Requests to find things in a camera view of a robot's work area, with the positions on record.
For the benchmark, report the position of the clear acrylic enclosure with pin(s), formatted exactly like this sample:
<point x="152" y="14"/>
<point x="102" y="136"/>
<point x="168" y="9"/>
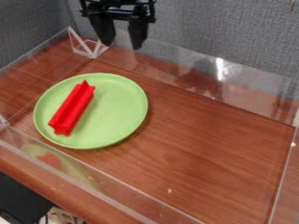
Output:
<point x="212" y="160"/>

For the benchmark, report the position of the clear acrylic corner bracket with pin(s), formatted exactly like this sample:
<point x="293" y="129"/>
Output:
<point x="86" y="47"/>

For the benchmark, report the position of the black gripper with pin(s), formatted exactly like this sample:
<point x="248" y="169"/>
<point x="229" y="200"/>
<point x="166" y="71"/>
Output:
<point x="102" y="11"/>

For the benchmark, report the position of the green round plate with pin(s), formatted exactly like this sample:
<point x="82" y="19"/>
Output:
<point x="113" y="117"/>

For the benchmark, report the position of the white power strip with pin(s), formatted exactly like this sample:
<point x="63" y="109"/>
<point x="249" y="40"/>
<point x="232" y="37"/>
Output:
<point x="59" y="216"/>

